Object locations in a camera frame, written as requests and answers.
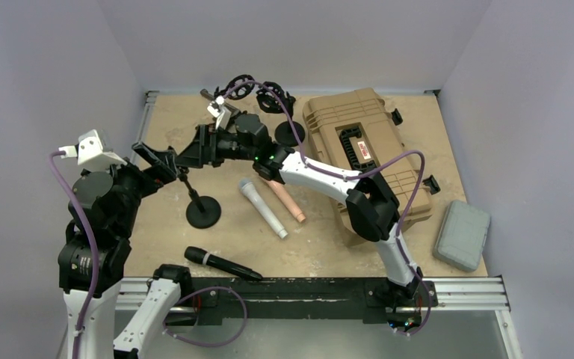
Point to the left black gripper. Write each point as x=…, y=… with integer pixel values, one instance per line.
x=161, y=161

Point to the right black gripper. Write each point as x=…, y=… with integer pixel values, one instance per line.
x=202, y=151

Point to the white microphone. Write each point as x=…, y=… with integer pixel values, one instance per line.
x=248, y=189

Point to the black clip microphone stand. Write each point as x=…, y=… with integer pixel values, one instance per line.
x=203, y=211

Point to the beige microphone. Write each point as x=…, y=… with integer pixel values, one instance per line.
x=280, y=191

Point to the black microphone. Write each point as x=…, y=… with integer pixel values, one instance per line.
x=205, y=258

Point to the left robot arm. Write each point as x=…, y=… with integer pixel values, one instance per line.
x=104, y=205

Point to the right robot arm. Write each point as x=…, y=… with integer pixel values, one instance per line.
x=373, y=208

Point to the black tripod microphone stand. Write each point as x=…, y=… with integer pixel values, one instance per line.
x=238, y=88

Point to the grey metal tube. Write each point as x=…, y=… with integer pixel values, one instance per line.
x=209, y=95

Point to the tan hard plastic case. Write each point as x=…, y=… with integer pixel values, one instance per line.
x=354, y=131

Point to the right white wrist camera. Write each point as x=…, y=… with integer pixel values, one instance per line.
x=217, y=108

